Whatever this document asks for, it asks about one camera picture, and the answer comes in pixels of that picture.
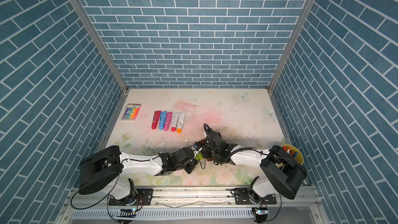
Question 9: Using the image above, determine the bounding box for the green toothpaste tube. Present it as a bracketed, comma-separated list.
[195, 152, 203, 161]

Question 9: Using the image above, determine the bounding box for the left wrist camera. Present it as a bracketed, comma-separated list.
[193, 142, 202, 151]

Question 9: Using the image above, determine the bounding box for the yellow cup of markers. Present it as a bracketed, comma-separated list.
[282, 144, 304, 165]

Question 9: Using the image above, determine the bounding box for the white pink-capped toothpaste tube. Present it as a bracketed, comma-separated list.
[171, 112, 179, 132]

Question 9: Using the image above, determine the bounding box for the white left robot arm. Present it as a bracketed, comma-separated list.
[78, 145, 199, 200]

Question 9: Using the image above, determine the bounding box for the aluminium corner post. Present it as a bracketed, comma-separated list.
[268, 0, 315, 93]
[69, 0, 128, 93]

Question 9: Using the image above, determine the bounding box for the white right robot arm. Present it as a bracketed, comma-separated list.
[195, 128, 307, 203]

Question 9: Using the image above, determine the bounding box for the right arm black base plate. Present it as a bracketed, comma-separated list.
[230, 188, 277, 205]

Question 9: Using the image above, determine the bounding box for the white orange-capped toothpaste tube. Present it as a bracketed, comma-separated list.
[176, 111, 186, 133]

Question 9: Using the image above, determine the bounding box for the rainbow highlighter pen pack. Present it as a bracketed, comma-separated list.
[121, 104, 142, 121]

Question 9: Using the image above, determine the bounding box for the blue toothpaste tube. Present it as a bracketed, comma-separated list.
[159, 111, 167, 130]

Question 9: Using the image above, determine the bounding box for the red toothpaste tube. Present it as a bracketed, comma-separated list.
[151, 111, 161, 130]

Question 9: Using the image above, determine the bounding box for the magenta toothpaste tube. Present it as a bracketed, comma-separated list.
[163, 112, 173, 131]

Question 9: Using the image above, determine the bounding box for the aluminium right corner post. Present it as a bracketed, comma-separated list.
[268, 0, 315, 93]

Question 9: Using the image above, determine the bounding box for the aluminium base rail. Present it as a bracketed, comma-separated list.
[55, 186, 329, 224]

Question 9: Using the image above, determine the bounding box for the aluminium left corner post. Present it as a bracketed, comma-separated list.
[69, 0, 128, 93]

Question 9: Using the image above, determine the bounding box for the brown wiping cloth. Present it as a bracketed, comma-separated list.
[199, 139, 214, 161]

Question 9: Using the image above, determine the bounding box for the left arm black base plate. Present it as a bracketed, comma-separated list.
[108, 188, 153, 207]

